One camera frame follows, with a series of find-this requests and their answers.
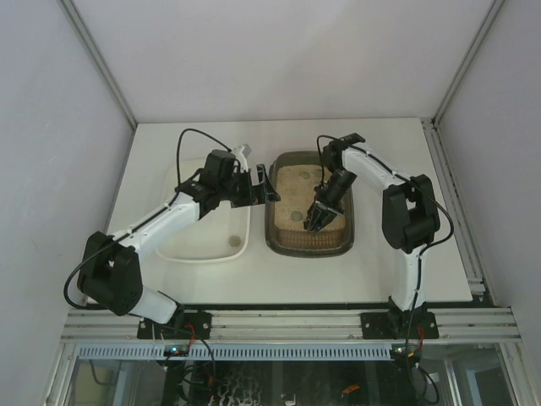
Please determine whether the brown translucent litter box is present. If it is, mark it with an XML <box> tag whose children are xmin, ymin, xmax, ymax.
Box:
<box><xmin>265</xmin><ymin>151</ymin><xmax>354</xmax><ymax>257</ymax></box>

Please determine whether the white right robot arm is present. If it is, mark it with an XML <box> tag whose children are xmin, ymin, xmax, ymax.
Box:
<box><xmin>303</xmin><ymin>133</ymin><xmax>440</xmax><ymax>334</ymax></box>

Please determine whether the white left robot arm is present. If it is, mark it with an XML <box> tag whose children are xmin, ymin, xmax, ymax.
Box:
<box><xmin>77</xmin><ymin>150</ymin><xmax>280</xmax><ymax>325</ymax></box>

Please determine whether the white plastic waste tray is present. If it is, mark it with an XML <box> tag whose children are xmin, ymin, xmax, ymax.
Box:
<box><xmin>154</xmin><ymin>156</ymin><xmax>252</xmax><ymax>264</ymax></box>

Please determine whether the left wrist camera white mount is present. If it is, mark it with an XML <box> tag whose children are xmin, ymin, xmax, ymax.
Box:
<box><xmin>232</xmin><ymin>144</ymin><xmax>252</xmax><ymax>173</ymax></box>

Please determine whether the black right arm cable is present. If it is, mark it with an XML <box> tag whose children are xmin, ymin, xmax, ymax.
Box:
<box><xmin>315</xmin><ymin>134</ymin><xmax>456</xmax><ymax>352</ymax></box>

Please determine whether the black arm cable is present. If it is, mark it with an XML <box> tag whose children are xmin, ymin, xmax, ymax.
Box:
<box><xmin>63</xmin><ymin>128</ymin><xmax>233</xmax><ymax>310</ymax></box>
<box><xmin>315</xmin><ymin>134</ymin><xmax>456</xmax><ymax>352</ymax></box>

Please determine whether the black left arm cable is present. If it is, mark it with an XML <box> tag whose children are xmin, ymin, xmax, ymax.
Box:
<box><xmin>63</xmin><ymin>128</ymin><xmax>233</xmax><ymax>310</ymax></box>

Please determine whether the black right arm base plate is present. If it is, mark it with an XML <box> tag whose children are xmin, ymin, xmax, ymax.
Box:
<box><xmin>360</xmin><ymin>310</ymin><xmax>440</xmax><ymax>340</ymax></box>

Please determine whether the right side aluminium rail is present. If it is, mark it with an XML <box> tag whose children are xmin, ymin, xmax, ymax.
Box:
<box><xmin>420</xmin><ymin>118</ymin><xmax>494</xmax><ymax>308</ymax></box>

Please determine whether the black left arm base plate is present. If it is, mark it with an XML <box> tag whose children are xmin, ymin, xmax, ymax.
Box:
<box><xmin>137</xmin><ymin>310</ymin><xmax>212</xmax><ymax>340</ymax></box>

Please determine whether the aluminium front frame rail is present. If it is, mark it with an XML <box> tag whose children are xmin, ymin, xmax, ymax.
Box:
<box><xmin>60</xmin><ymin>308</ymin><xmax>522</xmax><ymax>343</ymax></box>

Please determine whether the left aluminium corner post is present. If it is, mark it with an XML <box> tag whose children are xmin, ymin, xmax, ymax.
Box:
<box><xmin>58</xmin><ymin>0</ymin><xmax>139</xmax><ymax>128</ymax></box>

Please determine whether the aluminium corner post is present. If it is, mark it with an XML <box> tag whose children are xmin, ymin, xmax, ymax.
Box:
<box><xmin>58</xmin><ymin>0</ymin><xmax>139</xmax><ymax>128</ymax></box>
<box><xmin>431</xmin><ymin>0</ymin><xmax>507</xmax><ymax>128</ymax></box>

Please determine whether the slotted grey cable duct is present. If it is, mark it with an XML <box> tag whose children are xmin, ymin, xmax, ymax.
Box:
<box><xmin>77</xmin><ymin>343</ymin><xmax>392</xmax><ymax>361</ymax></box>

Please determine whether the right aluminium corner post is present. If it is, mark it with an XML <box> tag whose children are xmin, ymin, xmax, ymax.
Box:
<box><xmin>431</xmin><ymin>0</ymin><xmax>507</xmax><ymax>128</ymax></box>

